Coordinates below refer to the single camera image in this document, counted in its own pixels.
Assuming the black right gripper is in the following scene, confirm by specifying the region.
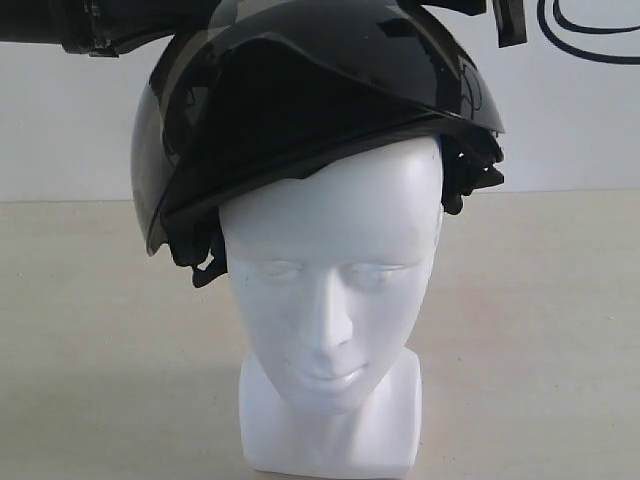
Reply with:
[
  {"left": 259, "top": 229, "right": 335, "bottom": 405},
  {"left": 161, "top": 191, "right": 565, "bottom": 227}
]
[{"left": 399, "top": 0, "right": 527, "bottom": 48}]

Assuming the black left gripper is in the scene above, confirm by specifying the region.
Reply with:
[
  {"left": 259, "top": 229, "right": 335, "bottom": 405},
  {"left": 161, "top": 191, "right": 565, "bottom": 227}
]
[{"left": 59, "top": 0, "right": 219, "bottom": 56}]

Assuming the black helmet with visor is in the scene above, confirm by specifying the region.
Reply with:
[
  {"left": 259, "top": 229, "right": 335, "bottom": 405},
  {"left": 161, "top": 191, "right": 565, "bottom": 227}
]
[{"left": 130, "top": 1, "right": 504, "bottom": 288}]

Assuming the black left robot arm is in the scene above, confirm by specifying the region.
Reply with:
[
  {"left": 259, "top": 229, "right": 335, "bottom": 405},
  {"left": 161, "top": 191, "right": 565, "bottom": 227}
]
[{"left": 1, "top": 0, "right": 219, "bottom": 58}]

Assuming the white mannequin head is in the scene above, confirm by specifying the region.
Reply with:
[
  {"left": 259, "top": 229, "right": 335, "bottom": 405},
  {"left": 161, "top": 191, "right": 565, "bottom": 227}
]
[{"left": 217, "top": 132, "right": 446, "bottom": 446}]

